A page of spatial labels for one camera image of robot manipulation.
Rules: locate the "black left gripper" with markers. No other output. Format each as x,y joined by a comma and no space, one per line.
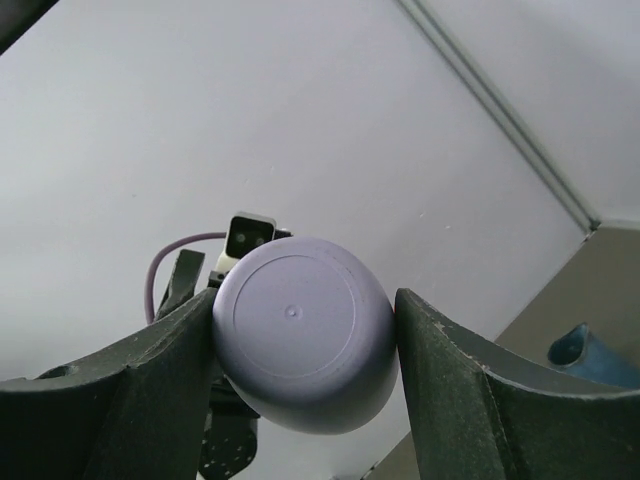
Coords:
230,443

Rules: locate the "blue ceramic mug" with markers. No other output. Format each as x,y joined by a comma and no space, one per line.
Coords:
581,354

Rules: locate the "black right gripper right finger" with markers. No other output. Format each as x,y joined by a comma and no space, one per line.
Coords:
480,411

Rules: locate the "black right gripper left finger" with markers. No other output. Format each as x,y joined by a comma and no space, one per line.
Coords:
133,410

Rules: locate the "lavender plastic cup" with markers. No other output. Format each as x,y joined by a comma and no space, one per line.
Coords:
304,332

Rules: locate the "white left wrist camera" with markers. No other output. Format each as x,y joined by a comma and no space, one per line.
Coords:
246,232

